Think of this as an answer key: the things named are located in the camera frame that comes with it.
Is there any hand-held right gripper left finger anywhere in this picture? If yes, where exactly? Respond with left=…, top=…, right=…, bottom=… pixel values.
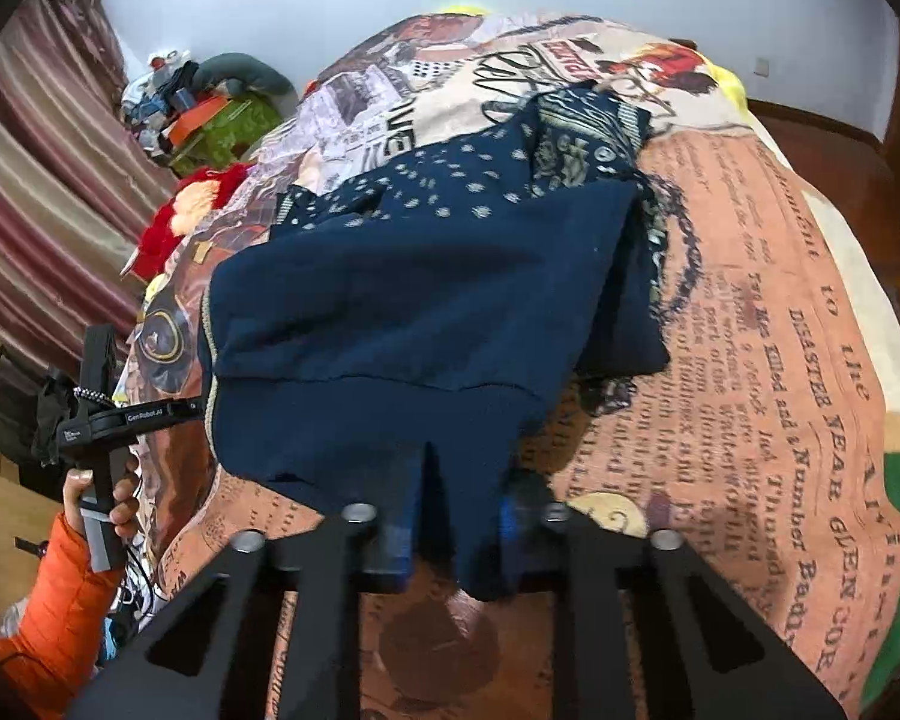
left=67, top=502, right=422, bottom=720

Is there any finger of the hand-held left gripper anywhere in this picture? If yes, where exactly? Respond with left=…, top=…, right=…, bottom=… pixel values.
left=159, top=399, right=208, bottom=430

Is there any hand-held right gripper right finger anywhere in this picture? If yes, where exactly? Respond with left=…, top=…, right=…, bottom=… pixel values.
left=497, top=499, right=850, bottom=720

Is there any navy patterned hoodie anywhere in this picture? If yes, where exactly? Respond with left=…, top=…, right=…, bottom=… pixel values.
left=197, top=86, right=674, bottom=602

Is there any person's left forearm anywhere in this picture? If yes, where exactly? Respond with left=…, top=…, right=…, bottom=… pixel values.
left=0, top=514, right=127, bottom=719

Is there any person's left hand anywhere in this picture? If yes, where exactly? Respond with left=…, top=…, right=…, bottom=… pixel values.
left=61, top=457, right=143, bottom=545

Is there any black chair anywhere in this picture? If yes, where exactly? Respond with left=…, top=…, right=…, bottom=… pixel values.
left=0, top=345, right=55, bottom=462

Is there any red plush toy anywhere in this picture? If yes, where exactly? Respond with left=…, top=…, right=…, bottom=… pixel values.
left=130, top=163, right=254, bottom=280

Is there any striped curtain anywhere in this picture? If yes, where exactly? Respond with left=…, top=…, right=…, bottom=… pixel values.
left=0, top=0, right=172, bottom=395

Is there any green storage box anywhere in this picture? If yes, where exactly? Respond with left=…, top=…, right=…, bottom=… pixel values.
left=169, top=96, right=284, bottom=179

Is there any orange box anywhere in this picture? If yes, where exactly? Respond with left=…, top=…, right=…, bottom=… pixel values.
left=166, top=94, right=235, bottom=152

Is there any printed blanket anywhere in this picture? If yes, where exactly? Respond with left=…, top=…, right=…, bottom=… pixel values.
left=112, top=10, right=900, bottom=720

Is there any grey pillow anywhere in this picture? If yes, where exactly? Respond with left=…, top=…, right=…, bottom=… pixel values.
left=193, top=52, right=299, bottom=100

